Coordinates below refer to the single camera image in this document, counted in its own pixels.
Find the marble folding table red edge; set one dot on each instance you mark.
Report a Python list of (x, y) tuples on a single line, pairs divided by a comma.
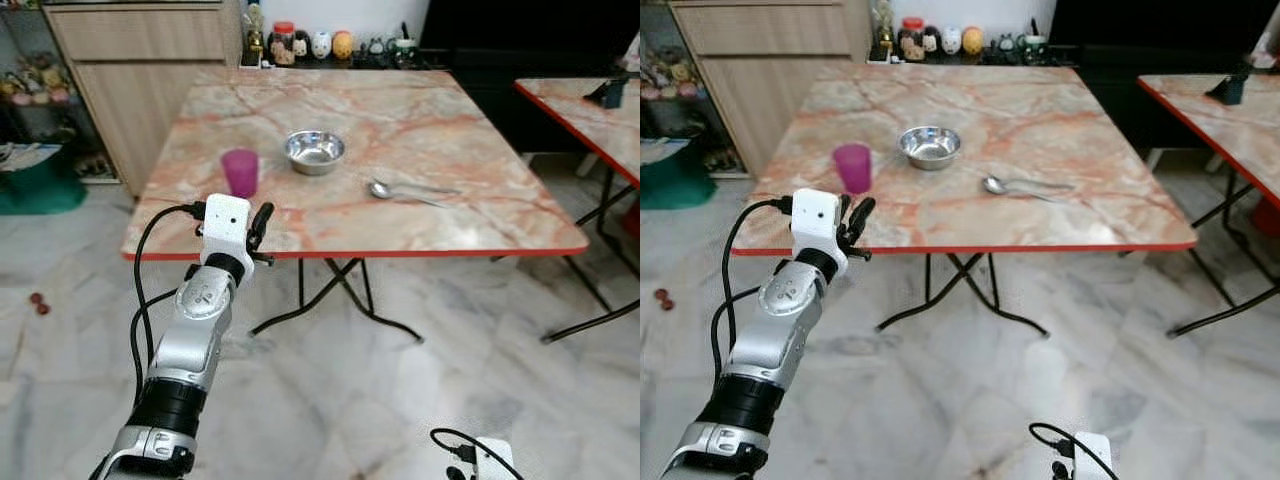
[(400, 130), (1240, 130), (600, 130), (1020, 125)]

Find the black round figurine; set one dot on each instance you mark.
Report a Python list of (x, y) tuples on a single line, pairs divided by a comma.
[(931, 42), (302, 46)]

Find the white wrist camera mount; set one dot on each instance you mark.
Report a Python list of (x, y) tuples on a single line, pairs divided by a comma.
[(495, 462), (226, 225), (1094, 458), (815, 225)]

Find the orange round figurine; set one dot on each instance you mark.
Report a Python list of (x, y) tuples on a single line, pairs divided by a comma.
[(972, 42), (342, 46)]

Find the purple plastic cup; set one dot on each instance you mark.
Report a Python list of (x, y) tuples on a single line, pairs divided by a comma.
[(240, 172), (853, 168)]

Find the small brown floor object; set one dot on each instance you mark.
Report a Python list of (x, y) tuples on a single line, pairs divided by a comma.
[(39, 303), (664, 299)]

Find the white round figurine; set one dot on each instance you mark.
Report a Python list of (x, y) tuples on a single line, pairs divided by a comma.
[(321, 46), (951, 42)]

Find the steel spoon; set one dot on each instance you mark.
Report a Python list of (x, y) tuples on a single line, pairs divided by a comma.
[(379, 189), (994, 184)]

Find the green and white mug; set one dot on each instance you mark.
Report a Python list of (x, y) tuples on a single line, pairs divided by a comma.
[(405, 50), (1033, 46)]

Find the small black device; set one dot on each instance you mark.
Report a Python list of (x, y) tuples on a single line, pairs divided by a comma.
[(608, 93), (1228, 90)]

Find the black television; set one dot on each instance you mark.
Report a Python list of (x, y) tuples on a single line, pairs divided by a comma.
[(1160, 20), (530, 22)]

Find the gold trophy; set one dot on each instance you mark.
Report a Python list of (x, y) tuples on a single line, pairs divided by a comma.
[(882, 38), (255, 40)]

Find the small grey figurine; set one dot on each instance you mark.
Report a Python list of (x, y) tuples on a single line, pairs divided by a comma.
[(1002, 44), (375, 47)]

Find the jar with red lid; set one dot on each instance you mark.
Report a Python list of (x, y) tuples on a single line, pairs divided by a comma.
[(911, 42), (283, 45)]

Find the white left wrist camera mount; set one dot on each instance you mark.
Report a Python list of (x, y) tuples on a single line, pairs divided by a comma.
[(226, 225), (815, 225)]

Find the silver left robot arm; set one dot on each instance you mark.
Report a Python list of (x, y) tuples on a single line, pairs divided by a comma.
[(185, 350), (775, 345)]

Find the small steel bowl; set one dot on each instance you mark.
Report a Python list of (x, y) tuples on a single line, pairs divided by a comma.
[(314, 152), (929, 147)]

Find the light wooden cabinet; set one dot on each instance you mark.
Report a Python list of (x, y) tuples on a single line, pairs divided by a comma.
[(140, 80), (765, 75)]

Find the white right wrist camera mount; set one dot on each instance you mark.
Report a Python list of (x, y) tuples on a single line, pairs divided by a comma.
[(1094, 458), (495, 462)]

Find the green bag with papers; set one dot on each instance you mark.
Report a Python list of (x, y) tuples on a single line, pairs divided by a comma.
[(40, 185), (675, 180)]

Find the glass shelf with figurines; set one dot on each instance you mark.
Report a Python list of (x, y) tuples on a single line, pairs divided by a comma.
[(40, 85), (675, 80)]

